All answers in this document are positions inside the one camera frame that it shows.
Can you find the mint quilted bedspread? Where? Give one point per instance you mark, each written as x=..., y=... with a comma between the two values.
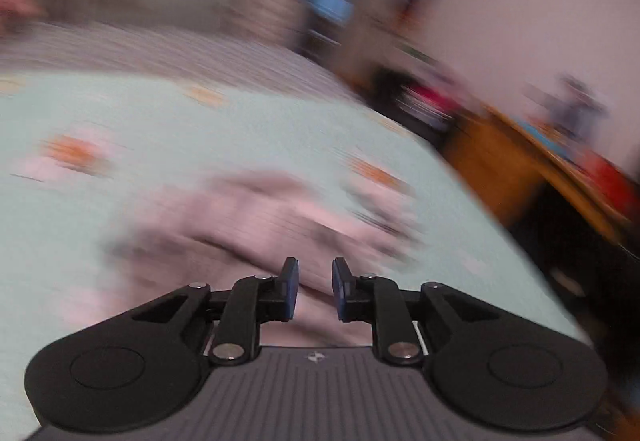
x=150, y=121

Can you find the pink striped knit sweater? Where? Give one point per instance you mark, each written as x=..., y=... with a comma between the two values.
x=260, y=231

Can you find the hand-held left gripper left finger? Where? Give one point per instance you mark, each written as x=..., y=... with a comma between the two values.
x=289, y=291

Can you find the red box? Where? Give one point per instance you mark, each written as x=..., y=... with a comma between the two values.
x=610, y=181

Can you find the wooden desk with drawers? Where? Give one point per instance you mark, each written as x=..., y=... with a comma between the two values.
x=490, y=161

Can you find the black armchair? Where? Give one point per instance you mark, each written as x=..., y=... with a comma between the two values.
x=420, y=106

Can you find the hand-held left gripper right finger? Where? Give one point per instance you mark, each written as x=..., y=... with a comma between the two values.
x=340, y=293

